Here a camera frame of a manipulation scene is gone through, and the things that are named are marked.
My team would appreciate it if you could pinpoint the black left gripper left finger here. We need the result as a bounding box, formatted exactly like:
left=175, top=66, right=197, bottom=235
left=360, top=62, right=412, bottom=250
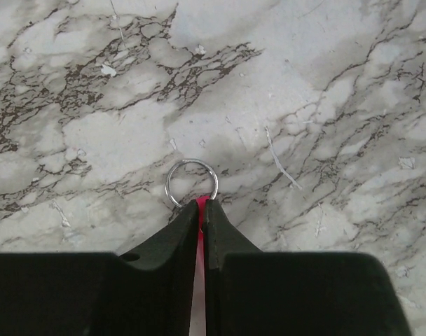
left=0, top=202, right=198, bottom=335

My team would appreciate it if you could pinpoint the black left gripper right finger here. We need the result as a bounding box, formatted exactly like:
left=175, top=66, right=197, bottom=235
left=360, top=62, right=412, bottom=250
left=202, top=200, right=411, bottom=335

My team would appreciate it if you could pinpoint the pink strap keyring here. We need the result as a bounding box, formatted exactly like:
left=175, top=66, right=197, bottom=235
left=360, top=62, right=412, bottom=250
left=165, top=159, right=219, bottom=335

